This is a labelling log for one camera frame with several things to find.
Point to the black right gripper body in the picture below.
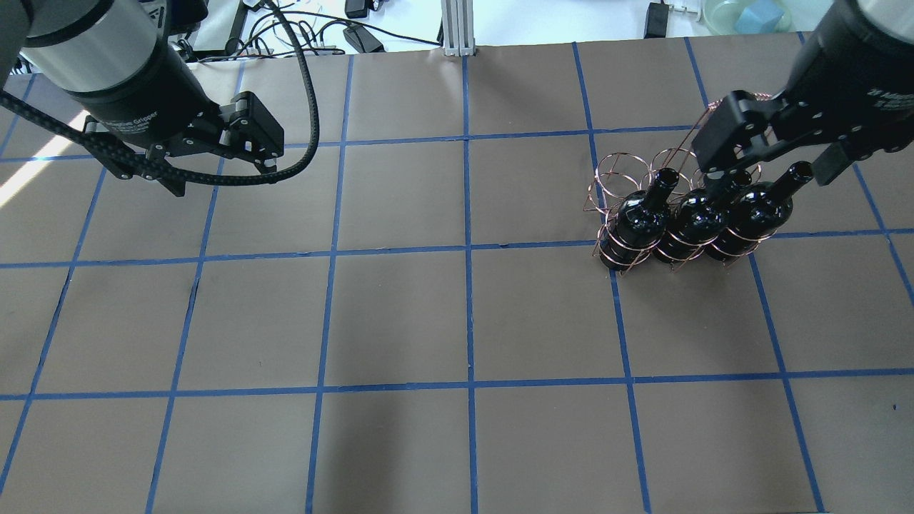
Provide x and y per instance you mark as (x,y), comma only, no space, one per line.
(850,78)

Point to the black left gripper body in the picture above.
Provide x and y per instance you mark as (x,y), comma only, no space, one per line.
(146,96)

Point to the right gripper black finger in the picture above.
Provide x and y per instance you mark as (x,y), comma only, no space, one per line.
(831,163)
(733,135)

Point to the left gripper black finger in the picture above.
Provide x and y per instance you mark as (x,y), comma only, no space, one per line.
(177,187)
(251,133)

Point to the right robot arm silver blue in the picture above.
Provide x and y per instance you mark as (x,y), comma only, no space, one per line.
(850,89)

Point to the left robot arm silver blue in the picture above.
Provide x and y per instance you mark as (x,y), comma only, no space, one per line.
(88,46)

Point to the far wine bottle in basket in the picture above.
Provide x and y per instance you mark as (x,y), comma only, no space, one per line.
(759,213)

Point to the wine bottle in basket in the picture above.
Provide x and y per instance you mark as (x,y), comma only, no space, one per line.
(759,213)
(639,223)

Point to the near wine bottle in basket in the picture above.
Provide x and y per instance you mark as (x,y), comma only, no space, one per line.
(639,223)

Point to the blue foam cube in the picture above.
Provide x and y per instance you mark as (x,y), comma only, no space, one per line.
(759,17)

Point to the green glass bowl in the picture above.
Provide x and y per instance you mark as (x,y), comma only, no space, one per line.
(719,16)

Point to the black power adapter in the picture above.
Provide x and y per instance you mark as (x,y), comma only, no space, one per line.
(656,20)

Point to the black power brick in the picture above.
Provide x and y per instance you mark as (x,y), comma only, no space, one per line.
(362,40)

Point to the brown paper table mat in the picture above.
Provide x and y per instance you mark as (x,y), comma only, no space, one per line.
(416,323)

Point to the copper wire wine basket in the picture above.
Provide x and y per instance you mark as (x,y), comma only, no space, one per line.
(620,173)

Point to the aluminium frame post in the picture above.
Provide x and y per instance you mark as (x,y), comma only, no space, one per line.
(458,28)

